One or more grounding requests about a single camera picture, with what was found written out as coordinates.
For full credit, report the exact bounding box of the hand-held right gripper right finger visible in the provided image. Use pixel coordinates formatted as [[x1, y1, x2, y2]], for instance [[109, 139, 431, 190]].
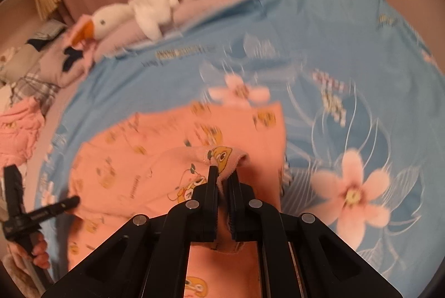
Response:
[[228, 175, 400, 298]]

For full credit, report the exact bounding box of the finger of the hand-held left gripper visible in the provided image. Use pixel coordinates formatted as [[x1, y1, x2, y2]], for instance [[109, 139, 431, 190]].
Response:
[[3, 165, 26, 220], [24, 195, 80, 223]]

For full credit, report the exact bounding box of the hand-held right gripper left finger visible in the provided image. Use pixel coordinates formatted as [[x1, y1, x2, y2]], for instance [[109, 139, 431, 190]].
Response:
[[42, 166, 223, 298]]

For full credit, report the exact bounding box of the orange printed baby top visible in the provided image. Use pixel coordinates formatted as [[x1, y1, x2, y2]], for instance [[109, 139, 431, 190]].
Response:
[[68, 101, 287, 298]]

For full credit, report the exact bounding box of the person's left hand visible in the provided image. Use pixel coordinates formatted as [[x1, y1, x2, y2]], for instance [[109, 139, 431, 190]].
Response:
[[16, 230, 51, 269]]

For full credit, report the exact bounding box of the pink fluffy garment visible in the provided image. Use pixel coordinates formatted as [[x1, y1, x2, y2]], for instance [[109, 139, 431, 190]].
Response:
[[0, 98, 46, 163]]

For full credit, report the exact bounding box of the beige pillow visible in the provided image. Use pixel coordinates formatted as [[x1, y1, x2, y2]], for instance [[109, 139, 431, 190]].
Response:
[[0, 41, 46, 85]]

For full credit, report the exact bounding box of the mauve pillow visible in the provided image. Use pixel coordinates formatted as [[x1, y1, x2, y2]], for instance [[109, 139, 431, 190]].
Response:
[[94, 0, 265, 59], [38, 41, 98, 86]]

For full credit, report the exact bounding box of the navy cloth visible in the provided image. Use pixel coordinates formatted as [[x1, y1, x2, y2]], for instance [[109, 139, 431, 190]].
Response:
[[63, 47, 84, 71]]

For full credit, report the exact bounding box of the black folded cloth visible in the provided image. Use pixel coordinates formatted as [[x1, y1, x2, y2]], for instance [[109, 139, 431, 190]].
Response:
[[28, 37, 49, 50]]

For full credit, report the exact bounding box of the thin pink garment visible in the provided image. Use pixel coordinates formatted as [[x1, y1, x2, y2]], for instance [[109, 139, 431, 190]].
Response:
[[63, 15, 100, 69]]

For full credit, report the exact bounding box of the grey striped folded cloth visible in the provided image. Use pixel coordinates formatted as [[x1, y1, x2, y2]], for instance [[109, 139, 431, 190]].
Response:
[[35, 20, 68, 41]]

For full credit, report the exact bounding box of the blue floral blanket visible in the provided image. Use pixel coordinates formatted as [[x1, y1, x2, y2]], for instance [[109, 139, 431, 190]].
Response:
[[35, 0, 445, 288]]

